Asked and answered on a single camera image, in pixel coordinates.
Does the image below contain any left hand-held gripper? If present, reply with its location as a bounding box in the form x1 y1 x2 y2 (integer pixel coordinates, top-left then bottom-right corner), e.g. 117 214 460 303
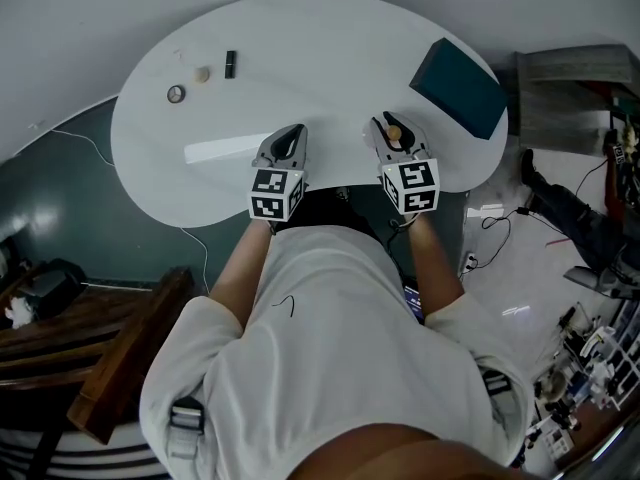
247 123 310 225

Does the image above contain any black bag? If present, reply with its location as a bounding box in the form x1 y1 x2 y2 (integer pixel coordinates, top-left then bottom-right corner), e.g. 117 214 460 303
28 257 87 320

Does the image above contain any person's white shirt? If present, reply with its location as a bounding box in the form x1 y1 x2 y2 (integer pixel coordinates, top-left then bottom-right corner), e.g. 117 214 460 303
138 225 532 480

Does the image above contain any person's left forearm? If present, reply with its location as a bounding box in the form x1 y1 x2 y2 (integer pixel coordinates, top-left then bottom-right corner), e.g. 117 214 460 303
208 217 277 330

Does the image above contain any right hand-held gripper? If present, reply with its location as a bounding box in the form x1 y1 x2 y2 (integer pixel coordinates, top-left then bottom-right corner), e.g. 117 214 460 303
368 111 442 216

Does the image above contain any grey backpack strap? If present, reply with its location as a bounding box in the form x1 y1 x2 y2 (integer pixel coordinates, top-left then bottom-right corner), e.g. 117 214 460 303
480 369 517 465
167 396 207 470

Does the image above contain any phone with blue screen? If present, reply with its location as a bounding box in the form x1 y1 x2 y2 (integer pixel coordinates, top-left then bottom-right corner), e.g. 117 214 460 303
401 281 427 320

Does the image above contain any dark green box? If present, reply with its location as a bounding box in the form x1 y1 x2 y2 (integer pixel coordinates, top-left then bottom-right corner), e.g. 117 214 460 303
408 37 510 142

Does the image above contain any person's right forearm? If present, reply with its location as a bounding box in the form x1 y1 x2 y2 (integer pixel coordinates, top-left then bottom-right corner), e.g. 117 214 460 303
406 212 465 320

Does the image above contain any white floor cable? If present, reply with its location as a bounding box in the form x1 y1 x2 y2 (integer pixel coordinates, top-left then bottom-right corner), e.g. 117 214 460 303
49 127 210 295

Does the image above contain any black floor cable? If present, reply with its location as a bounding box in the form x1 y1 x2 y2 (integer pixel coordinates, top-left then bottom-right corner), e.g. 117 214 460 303
459 206 534 270

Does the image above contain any grey wooden shelf desk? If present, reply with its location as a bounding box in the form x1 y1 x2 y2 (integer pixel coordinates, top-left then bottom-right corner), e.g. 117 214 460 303
514 43 640 157

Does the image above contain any black stool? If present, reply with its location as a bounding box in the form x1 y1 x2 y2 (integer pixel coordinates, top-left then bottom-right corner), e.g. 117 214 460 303
288 186 402 269

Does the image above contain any white oval table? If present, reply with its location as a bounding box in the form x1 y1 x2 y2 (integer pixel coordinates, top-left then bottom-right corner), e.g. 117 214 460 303
109 0 510 230

